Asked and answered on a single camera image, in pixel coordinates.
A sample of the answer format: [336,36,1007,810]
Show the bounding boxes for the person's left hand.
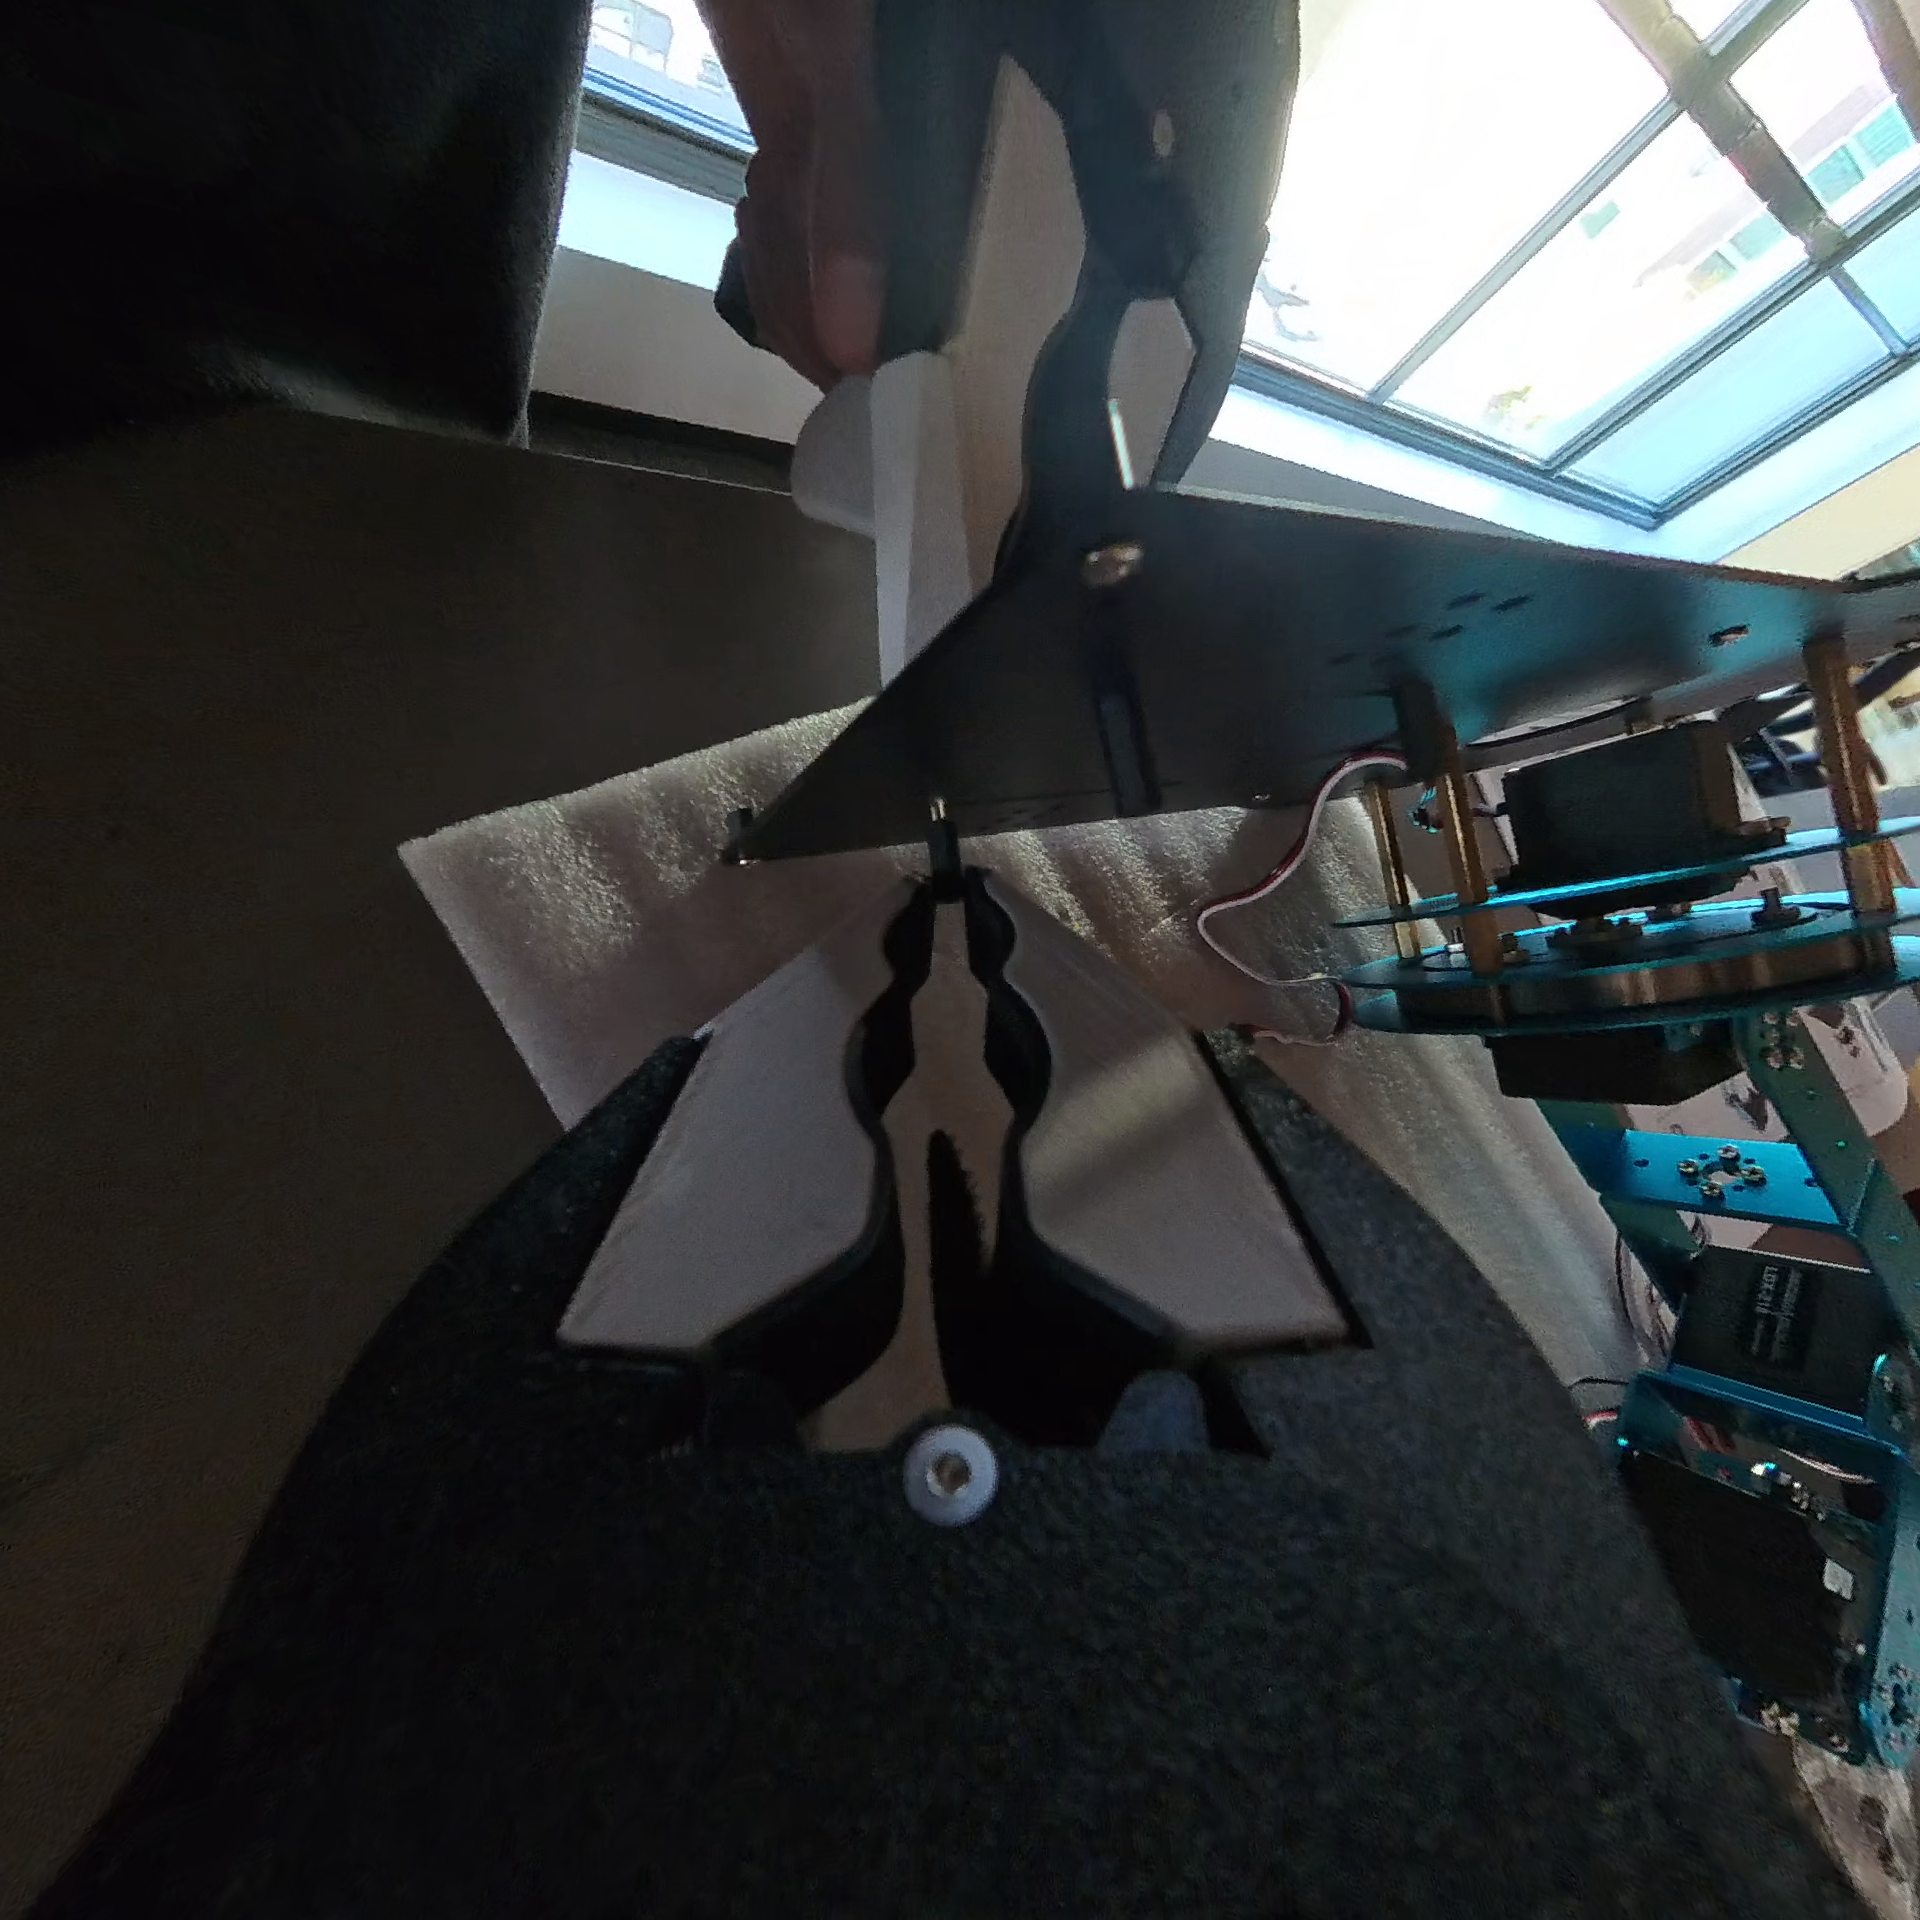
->
[696,0,902,379]

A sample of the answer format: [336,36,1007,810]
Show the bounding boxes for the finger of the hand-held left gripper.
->
[791,64,1105,681]
[1103,293,1201,491]

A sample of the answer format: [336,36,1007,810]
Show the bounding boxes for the dark grey desk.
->
[0,412,886,1920]

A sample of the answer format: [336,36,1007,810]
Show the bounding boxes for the blue toy robot arm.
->
[727,481,1920,1772]

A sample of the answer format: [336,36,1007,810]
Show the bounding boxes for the white foam sheet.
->
[397,697,1642,1397]

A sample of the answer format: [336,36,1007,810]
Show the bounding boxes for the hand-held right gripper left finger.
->
[557,882,940,1362]

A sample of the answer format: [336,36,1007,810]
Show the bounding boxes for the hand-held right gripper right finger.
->
[959,872,1352,1354]

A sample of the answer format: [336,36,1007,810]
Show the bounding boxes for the large window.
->
[575,0,1920,529]

